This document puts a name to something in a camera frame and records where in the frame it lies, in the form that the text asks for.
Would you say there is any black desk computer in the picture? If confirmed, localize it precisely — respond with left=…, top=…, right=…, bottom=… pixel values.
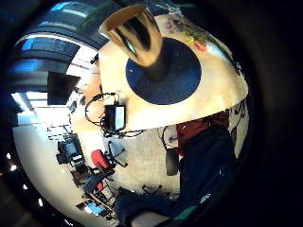
left=55, top=139, right=85, bottom=166

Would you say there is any bunch of mixed flowers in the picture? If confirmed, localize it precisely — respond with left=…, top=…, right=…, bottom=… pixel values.
left=156, top=3, right=223, bottom=53

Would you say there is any black pack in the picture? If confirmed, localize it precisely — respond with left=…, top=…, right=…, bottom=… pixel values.
left=165, top=148, right=181, bottom=177

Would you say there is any round dark blue mat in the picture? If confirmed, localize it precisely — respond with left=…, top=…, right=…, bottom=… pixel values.
left=125, top=37, right=203, bottom=106

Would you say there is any black cable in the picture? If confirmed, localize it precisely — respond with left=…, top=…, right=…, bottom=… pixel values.
left=83, top=91, right=147, bottom=139

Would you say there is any black device with screen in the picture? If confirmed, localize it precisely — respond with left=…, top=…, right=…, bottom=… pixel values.
left=103, top=104, right=128, bottom=132

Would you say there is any red office chair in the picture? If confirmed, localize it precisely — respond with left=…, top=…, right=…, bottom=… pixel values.
left=90, top=148, right=129, bottom=171

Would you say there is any the person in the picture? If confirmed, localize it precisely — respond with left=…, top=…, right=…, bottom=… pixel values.
left=113, top=109, right=241, bottom=227

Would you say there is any gold metal trumpet vase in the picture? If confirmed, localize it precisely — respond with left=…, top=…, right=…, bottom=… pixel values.
left=98, top=4, right=173, bottom=81

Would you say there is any laptop with blue screen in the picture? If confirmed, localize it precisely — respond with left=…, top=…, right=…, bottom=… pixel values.
left=82, top=200, right=106, bottom=218

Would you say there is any large black monitor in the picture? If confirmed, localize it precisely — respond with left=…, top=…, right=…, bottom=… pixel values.
left=46, top=71, right=81, bottom=106

